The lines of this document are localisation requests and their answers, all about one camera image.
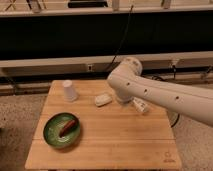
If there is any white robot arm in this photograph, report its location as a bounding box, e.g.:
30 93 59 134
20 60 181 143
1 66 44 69
107 57 213 127

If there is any white plastic bottle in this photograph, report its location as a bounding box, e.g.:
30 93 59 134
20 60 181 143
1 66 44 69
133 97 149 114

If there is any white paper cup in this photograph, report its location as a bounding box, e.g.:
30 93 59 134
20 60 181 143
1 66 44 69
62 80 78 102

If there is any wooden folding table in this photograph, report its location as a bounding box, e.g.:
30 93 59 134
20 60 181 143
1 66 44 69
25 80 181 170

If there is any brown sausage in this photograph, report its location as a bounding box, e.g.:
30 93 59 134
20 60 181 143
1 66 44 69
59 120 76 137

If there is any green round plate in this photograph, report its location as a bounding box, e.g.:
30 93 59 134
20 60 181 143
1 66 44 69
43 112 81 149

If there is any black hanging cable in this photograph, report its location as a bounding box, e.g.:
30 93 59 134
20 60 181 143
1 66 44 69
101 3 135 72

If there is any white wall outlet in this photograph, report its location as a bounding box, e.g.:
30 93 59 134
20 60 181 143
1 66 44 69
88 64 93 72

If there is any black cable by table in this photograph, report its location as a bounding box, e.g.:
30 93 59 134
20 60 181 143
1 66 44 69
170 113 181 129

